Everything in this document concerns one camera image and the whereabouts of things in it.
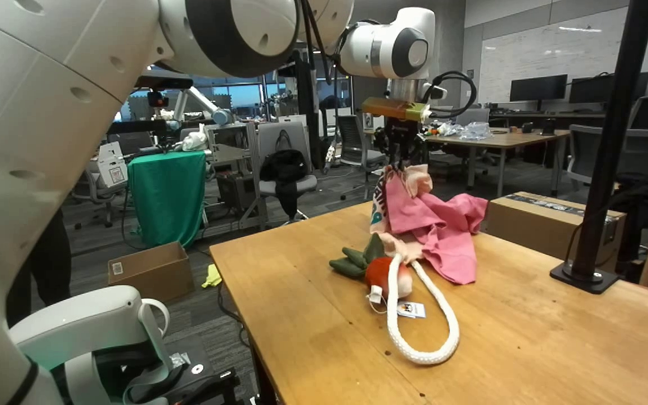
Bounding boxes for cardboard box with white sticker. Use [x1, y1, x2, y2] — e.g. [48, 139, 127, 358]
[105, 241, 198, 305]

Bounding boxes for dark office chair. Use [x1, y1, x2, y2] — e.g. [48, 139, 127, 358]
[568, 92, 648, 209]

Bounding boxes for cardboard box with black tape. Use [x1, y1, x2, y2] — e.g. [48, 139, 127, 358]
[486, 188, 630, 266]

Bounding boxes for pink shirt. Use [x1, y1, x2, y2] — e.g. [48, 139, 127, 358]
[381, 168, 490, 287]

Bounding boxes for white rope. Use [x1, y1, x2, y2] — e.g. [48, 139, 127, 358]
[383, 251, 464, 368]

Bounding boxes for wooden background desk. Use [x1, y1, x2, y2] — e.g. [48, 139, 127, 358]
[423, 121, 571, 197]

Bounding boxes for green cloth cover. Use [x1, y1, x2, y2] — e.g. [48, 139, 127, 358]
[127, 148, 209, 249]

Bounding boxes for white sign sheet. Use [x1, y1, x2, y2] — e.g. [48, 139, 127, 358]
[98, 139, 130, 191]

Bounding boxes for black computer monitor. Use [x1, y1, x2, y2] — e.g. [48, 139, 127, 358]
[509, 73, 570, 104]
[568, 75, 617, 109]

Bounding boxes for red plush toy green leaves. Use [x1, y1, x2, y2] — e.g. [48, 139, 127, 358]
[329, 231, 429, 322]

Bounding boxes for small yellow-green object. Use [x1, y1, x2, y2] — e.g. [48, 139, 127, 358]
[200, 263, 225, 293]

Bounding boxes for grey mesh office chair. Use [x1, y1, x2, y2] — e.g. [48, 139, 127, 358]
[333, 115, 369, 168]

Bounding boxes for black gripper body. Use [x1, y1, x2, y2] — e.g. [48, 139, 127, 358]
[381, 120, 429, 158]

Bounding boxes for black jacket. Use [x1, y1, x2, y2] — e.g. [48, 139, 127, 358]
[260, 148, 310, 221]

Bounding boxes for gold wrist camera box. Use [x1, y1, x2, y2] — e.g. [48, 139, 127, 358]
[357, 98, 434, 127]

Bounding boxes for grey office chair with logo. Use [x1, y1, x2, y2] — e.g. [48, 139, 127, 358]
[255, 120, 319, 222]

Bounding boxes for black pole stand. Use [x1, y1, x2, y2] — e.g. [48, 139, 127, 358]
[548, 0, 648, 294]

